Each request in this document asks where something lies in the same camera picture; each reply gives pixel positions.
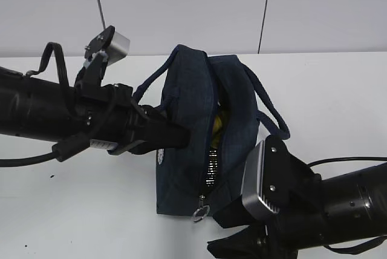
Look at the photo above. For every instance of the yellow orange squash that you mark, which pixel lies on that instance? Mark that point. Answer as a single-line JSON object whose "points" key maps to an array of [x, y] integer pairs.
{"points": [[218, 129]]}

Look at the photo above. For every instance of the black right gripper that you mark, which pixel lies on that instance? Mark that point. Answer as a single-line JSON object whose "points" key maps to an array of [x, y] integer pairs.
{"points": [[300, 225]]}

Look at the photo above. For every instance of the dark blue lunch bag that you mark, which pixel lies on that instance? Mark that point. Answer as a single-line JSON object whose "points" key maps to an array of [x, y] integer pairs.
{"points": [[199, 179]]}

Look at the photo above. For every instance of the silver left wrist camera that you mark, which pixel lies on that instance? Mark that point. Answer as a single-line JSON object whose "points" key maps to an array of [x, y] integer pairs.
{"points": [[110, 41]]}

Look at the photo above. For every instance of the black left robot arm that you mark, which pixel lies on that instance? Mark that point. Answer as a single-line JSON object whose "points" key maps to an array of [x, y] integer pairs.
{"points": [[35, 108]]}

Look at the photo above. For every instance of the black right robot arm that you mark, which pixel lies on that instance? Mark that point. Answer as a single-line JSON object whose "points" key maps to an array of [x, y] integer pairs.
{"points": [[355, 207]]}

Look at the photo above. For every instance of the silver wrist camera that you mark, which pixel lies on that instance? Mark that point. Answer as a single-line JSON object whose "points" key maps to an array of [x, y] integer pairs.
{"points": [[267, 179], [110, 41]]}

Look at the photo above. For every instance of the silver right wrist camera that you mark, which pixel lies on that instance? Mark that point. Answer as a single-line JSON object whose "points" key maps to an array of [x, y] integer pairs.
{"points": [[267, 179]]}

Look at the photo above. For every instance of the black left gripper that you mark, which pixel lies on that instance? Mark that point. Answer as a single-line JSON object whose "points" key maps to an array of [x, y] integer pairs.
{"points": [[116, 122]]}

